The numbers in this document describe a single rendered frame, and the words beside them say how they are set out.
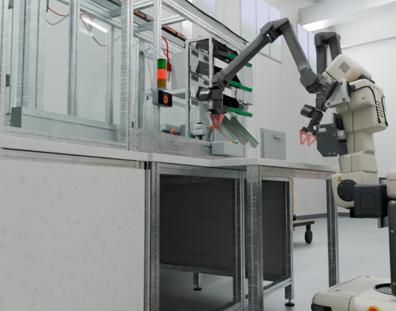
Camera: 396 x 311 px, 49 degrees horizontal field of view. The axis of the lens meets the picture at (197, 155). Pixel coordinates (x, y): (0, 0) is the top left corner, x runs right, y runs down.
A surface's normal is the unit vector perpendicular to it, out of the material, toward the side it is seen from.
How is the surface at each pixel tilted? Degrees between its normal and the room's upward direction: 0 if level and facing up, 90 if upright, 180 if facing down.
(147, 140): 90
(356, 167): 90
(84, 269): 90
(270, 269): 90
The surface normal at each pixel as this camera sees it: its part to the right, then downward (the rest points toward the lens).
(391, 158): -0.63, -0.07
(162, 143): 0.85, -0.04
